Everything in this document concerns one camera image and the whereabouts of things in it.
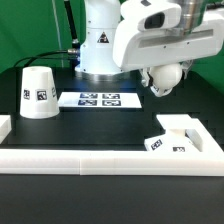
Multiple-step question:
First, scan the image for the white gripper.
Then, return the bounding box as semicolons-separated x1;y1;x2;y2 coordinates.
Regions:
113;0;224;87

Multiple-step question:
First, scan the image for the white lamp bulb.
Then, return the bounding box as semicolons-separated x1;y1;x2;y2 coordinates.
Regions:
149;63;182;97

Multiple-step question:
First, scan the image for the white lamp base block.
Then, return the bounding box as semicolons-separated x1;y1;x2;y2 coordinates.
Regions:
144;114;198;153

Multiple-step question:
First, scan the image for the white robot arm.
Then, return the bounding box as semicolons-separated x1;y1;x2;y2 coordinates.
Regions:
76;0;224;91

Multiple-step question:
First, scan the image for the white lamp shade cone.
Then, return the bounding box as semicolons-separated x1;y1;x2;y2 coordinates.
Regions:
20;66;59;119

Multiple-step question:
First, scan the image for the white U-shaped fence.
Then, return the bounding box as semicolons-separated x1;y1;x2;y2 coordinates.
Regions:
0;117;224;176

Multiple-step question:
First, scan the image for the white marker sheet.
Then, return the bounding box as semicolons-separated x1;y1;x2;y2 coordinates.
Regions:
58;92;141;108

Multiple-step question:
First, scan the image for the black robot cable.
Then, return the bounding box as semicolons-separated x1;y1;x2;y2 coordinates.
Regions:
13;0;81;68

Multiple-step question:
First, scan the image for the grey thin cable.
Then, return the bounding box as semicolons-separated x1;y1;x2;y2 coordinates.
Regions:
51;0;65;69

